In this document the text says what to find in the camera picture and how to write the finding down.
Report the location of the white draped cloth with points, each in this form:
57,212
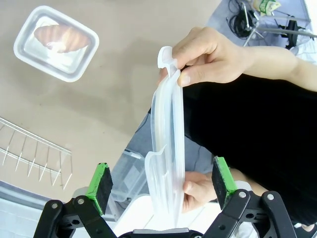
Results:
307,49

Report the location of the person in black shirt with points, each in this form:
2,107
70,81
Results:
260,136

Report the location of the metal pole stand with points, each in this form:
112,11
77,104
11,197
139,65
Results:
272,30

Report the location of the person's left hand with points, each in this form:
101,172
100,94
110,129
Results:
198,188

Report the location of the person's right hand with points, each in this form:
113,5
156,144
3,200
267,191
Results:
213,54

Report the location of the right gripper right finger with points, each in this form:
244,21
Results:
224,183

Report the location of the person's left forearm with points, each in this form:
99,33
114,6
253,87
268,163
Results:
241,176

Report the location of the clear plastic snap lid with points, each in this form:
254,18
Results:
173,148
18,47

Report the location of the golden croissant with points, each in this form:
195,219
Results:
62,38

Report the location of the person's right forearm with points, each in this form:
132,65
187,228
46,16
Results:
284,67

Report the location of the yellow green snack bag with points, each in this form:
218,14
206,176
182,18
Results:
266,5

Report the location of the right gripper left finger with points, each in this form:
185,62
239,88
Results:
99,188

